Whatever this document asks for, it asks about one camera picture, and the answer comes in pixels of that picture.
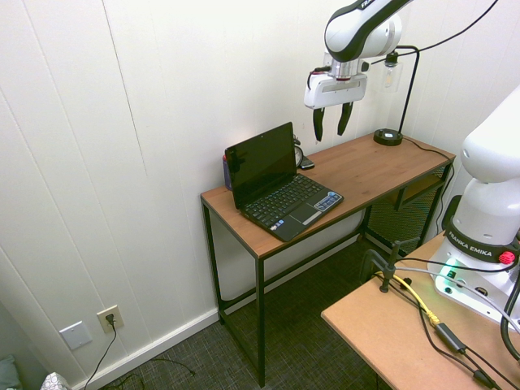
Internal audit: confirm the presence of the wooden desk black metal frame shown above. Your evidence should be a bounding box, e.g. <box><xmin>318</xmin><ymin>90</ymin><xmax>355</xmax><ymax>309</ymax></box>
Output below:
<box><xmin>200</xmin><ymin>132</ymin><xmax>457</xmax><ymax>388</ymax></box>

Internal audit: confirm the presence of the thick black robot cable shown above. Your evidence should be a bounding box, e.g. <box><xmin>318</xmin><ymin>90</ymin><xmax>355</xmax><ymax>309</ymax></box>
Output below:
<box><xmin>499</xmin><ymin>279</ymin><xmax>520</xmax><ymax>348</ymax></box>

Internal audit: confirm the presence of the black overhead arm cable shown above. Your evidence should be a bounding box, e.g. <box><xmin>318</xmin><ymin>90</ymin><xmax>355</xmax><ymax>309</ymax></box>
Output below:
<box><xmin>370</xmin><ymin>0</ymin><xmax>500</xmax><ymax>65</ymax></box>

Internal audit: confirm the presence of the patterned tissue box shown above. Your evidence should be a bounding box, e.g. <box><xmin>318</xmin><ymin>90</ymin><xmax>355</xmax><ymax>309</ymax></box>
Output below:
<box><xmin>40</xmin><ymin>370</ymin><xmax>73</xmax><ymax>390</ymax></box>

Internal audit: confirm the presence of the yellow ethernet cable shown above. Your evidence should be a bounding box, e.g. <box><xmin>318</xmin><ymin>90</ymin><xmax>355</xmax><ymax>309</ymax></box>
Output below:
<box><xmin>394</xmin><ymin>275</ymin><xmax>442</xmax><ymax>327</ymax></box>

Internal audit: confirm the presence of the black desk lamp glass shade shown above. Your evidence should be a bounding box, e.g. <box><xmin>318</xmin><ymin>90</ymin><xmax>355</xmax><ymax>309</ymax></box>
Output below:
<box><xmin>372</xmin><ymin>45</ymin><xmax>421</xmax><ymax>147</ymax></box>

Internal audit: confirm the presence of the white blank wall plate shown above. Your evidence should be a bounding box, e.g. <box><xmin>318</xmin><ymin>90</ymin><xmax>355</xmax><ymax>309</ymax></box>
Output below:
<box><xmin>58</xmin><ymin>320</ymin><xmax>94</xmax><ymax>351</ymax></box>

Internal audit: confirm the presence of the black floor power cord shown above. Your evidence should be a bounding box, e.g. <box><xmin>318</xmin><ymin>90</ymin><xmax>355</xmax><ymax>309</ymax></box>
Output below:
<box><xmin>82</xmin><ymin>314</ymin><xmax>197</xmax><ymax>390</ymax></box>

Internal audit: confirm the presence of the thin black table cable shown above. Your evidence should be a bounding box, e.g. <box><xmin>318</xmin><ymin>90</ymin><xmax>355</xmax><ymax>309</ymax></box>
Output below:
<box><xmin>372</xmin><ymin>271</ymin><xmax>507</xmax><ymax>390</ymax></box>

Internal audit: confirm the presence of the black lamp power cord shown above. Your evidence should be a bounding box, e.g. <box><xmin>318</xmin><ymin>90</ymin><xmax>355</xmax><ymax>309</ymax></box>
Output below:
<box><xmin>401</xmin><ymin>136</ymin><xmax>456</xmax><ymax>236</ymax></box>

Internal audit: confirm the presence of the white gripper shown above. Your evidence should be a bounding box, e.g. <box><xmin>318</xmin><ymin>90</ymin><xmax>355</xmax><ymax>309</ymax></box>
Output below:
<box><xmin>303</xmin><ymin>73</ymin><xmax>369</xmax><ymax>143</ymax></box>

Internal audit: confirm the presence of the black laptop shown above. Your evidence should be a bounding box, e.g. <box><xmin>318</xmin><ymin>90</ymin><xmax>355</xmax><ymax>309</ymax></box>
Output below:
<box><xmin>224</xmin><ymin>121</ymin><xmax>345</xmax><ymax>243</ymax></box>

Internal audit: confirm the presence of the teal cushion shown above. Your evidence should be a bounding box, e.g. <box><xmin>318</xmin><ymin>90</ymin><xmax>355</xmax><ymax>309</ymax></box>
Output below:
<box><xmin>0</xmin><ymin>354</ymin><xmax>22</xmax><ymax>390</ymax></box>

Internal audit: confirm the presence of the black alarm clock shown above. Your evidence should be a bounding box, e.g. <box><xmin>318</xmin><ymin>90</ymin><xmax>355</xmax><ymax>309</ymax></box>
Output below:
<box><xmin>292</xmin><ymin>136</ymin><xmax>306</xmax><ymax>168</ymax></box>

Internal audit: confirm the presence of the grey cable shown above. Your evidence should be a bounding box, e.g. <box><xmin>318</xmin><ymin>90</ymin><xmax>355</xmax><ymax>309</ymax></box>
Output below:
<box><xmin>390</xmin><ymin>264</ymin><xmax>520</xmax><ymax>320</ymax></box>

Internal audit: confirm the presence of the black cable adapter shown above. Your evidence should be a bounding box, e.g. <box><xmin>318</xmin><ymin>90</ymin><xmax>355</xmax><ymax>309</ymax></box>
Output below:
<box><xmin>434</xmin><ymin>323</ymin><xmax>468</xmax><ymax>355</ymax></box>

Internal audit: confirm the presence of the black table clamp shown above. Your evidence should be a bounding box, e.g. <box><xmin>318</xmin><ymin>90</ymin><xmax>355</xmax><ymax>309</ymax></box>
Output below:
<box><xmin>358</xmin><ymin>239</ymin><xmax>412</xmax><ymax>294</ymax></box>

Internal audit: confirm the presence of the light wooden robot table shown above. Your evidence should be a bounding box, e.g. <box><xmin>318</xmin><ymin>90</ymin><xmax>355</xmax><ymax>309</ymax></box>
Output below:
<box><xmin>320</xmin><ymin>233</ymin><xmax>520</xmax><ymax>390</ymax></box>

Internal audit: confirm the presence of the beige wall power outlet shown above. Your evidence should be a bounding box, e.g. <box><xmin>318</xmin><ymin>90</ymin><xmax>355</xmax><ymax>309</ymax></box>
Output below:
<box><xmin>96</xmin><ymin>305</ymin><xmax>124</xmax><ymax>335</ymax></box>

